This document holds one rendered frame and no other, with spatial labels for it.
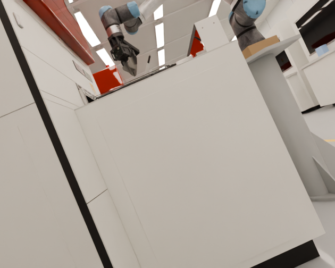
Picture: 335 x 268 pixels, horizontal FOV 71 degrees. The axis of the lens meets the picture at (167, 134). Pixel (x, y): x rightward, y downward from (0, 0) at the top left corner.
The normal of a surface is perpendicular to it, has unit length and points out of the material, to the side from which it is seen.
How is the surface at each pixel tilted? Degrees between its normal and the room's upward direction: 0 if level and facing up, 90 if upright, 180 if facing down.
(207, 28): 90
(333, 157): 90
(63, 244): 90
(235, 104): 90
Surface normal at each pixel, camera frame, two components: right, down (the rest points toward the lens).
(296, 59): 0.00, -0.05
